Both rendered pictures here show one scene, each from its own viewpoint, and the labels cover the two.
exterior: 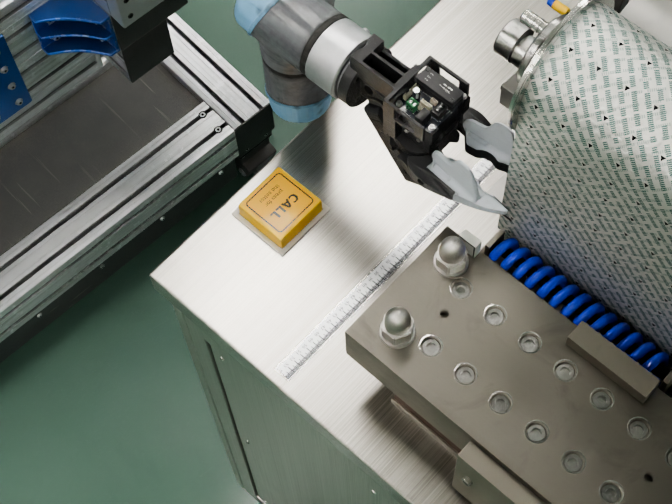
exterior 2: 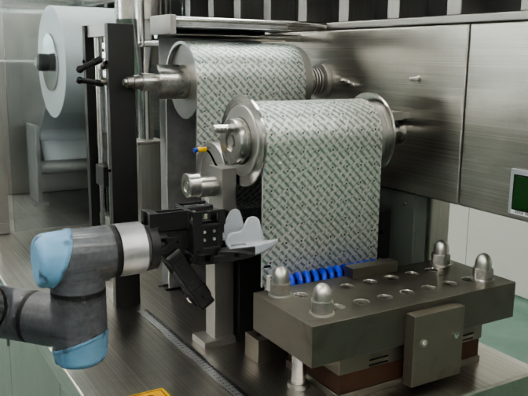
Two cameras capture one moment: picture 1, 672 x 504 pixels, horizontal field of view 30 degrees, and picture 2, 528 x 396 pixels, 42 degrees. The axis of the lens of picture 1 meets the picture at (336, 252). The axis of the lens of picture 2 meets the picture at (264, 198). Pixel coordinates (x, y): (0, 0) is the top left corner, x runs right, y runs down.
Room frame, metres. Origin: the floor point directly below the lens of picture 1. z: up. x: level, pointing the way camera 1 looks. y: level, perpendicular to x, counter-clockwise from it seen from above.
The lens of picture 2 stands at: (0.34, 0.87, 1.38)
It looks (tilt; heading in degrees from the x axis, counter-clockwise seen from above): 11 degrees down; 283
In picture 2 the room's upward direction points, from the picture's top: 1 degrees clockwise
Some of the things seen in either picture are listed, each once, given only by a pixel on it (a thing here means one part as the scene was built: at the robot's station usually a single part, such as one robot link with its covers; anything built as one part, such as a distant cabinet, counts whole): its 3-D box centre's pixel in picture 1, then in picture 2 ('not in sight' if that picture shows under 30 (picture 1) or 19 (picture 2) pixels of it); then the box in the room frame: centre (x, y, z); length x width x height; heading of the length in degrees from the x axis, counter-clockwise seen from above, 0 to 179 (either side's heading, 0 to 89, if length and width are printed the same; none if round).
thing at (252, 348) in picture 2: not in sight; (323, 331); (0.51, -0.26, 0.92); 0.28 x 0.04 x 0.04; 44
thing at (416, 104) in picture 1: (404, 100); (182, 236); (0.69, -0.08, 1.12); 0.12 x 0.08 x 0.09; 44
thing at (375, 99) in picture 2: not in sight; (368, 133); (0.46, -0.39, 1.25); 0.15 x 0.01 x 0.15; 134
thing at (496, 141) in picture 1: (502, 143); (236, 227); (0.64, -0.17, 1.12); 0.09 x 0.03 x 0.06; 53
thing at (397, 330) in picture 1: (397, 322); (322, 298); (0.48, -0.06, 1.05); 0.04 x 0.04 x 0.04
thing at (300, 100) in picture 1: (298, 62); (69, 323); (0.82, 0.03, 1.01); 0.11 x 0.08 x 0.11; 174
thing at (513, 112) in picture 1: (561, 62); (242, 141); (0.64, -0.21, 1.25); 0.15 x 0.01 x 0.15; 134
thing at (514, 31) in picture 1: (512, 40); (191, 185); (0.72, -0.19, 1.18); 0.04 x 0.02 x 0.04; 134
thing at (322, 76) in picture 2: not in sight; (308, 80); (0.60, -0.60, 1.34); 0.07 x 0.07 x 0.07; 44
